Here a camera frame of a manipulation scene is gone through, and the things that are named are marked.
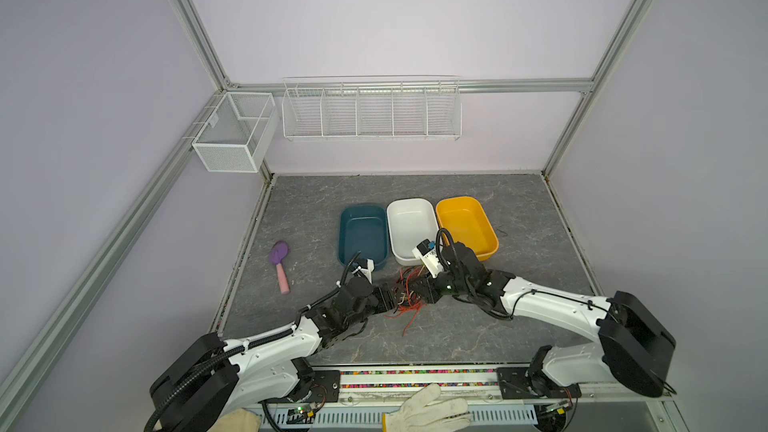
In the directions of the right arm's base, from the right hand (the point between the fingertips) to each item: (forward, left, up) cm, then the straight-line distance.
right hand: (408, 287), depth 79 cm
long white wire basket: (+60, -5, +16) cm, 63 cm away
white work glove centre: (-27, -3, -10) cm, 29 cm away
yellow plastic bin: (+29, -22, -12) cm, 38 cm away
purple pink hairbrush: (+15, +42, -8) cm, 46 cm away
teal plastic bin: (+25, +15, -8) cm, 30 cm away
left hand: (-1, +3, -3) cm, 5 cm away
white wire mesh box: (+47, +58, +14) cm, 76 cm away
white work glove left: (-29, +41, -10) cm, 51 cm away
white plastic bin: (+29, -1, -10) cm, 31 cm away
